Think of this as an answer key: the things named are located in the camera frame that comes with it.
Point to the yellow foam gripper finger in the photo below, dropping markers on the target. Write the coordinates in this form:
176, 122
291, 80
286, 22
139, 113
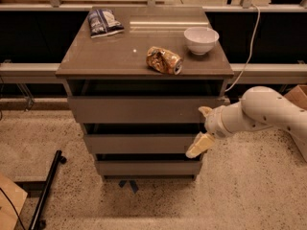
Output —
205, 110
202, 142

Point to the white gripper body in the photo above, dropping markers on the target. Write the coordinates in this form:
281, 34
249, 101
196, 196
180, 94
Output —
213, 123

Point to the grey drawer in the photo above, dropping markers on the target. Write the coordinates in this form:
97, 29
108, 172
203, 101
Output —
141, 138
147, 164
144, 101

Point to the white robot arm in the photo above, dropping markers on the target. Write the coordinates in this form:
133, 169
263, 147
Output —
260, 108

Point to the grey drawer cabinet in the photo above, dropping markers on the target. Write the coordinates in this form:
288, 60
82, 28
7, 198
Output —
122, 57

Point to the grey bottom drawer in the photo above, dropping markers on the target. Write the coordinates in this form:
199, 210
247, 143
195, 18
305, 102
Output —
147, 164

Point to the grey top drawer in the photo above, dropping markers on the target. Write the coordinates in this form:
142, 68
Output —
144, 101

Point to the crushed golden drink can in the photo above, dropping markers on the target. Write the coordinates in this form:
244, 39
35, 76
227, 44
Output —
164, 61

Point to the white ceramic bowl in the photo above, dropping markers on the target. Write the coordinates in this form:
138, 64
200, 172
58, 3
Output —
200, 40

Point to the cardboard box right side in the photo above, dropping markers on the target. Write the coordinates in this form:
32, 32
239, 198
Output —
298, 96

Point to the blue tape floor mark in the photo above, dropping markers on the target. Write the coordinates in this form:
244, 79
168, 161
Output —
132, 183

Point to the blue white snack bag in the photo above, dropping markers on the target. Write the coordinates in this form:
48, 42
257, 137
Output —
102, 22

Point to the black metal stand leg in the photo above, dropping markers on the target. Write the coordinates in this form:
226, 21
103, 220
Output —
42, 190

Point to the metal railing frame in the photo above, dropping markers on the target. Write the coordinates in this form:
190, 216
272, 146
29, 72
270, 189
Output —
44, 72

